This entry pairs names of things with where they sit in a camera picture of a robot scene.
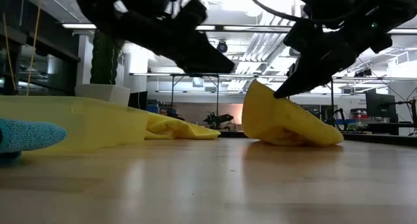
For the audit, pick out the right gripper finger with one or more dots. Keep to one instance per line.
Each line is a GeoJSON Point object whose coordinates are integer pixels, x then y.
{"type": "Point", "coordinates": [306, 79]}
{"type": "Point", "coordinates": [301, 69]}

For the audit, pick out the black desk stand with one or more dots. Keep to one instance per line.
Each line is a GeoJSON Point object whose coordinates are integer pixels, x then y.
{"type": "Point", "coordinates": [414, 116]}

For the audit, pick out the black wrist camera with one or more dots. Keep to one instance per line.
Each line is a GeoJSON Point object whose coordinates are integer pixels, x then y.
{"type": "Point", "coordinates": [304, 32]}
{"type": "Point", "coordinates": [193, 12]}

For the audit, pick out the blue microfiber towel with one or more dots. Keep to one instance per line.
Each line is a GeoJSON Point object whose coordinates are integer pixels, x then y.
{"type": "Point", "coordinates": [29, 136]}

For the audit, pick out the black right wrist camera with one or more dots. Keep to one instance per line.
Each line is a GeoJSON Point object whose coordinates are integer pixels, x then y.
{"type": "Point", "coordinates": [304, 32]}

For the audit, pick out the yellow microfiber towel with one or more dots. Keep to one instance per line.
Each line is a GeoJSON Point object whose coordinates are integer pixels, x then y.
{"type": "Point", "coordinates": [182, 131]}
{"type": "Point", "coordinates": [286, 126]}

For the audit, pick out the small black monitor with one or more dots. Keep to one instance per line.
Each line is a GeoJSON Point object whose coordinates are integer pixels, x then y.
{"type": "Point", "coordinates": [138, 100]}

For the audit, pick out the round black ceiling device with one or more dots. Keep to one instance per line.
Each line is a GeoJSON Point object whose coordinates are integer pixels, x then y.
{"type": "Point", "coordinates": [222, 47]}

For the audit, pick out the black metal workstation frame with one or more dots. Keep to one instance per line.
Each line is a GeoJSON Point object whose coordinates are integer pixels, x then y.
{"type": "Point", "coordinates": [217, 93]}

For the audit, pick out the black background robot arm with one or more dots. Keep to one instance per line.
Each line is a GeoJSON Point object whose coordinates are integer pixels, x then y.
{"type": "Point", "coordinates": [216, 118]}

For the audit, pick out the small black ceiling camera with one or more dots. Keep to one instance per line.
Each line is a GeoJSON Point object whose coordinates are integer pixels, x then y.
{"type": "Point", "coordinates": [363, 73]}

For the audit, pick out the large black monitor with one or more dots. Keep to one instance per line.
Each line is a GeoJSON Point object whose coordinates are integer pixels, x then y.
{"type": "Point", "coordinates": [379, 106]}

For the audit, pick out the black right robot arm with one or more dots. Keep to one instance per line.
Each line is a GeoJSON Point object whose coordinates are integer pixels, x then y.
{"type": "Point", "coordinates": [391, 9]}

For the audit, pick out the green cactus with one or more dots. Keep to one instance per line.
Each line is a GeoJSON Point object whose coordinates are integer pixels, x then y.
{"type": "Point", "coordinates": [104, 64]}

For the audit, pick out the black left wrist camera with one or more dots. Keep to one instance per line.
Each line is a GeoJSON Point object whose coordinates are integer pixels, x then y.
{"type": "Point", "coordinates": [193, 12]}

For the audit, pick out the long ceiling light strip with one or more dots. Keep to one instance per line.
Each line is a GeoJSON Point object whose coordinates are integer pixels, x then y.
{"type": "Point", "coordinates": [78, 26]}

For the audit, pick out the red storage bin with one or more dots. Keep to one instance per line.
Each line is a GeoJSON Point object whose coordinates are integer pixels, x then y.
{"type": "Point", "coordinates": [358, 115]}

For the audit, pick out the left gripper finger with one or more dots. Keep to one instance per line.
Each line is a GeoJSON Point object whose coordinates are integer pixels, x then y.
{"type": "Point", "coordinates": [211, 51]}
{"type": "Point", "coordinates": [198, 67]}

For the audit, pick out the translucent yellow plastic tray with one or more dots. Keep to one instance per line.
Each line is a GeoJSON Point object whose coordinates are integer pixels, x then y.
{"type": "Point", "coordinates": [97, 126]}

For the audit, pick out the person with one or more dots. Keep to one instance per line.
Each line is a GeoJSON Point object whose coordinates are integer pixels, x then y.
{"type": "Point", "coordinates": [163, 112]}

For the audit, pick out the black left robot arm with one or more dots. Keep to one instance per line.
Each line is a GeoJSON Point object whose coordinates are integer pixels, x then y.
{"type": "Point", "coordinates": [94, 9]}

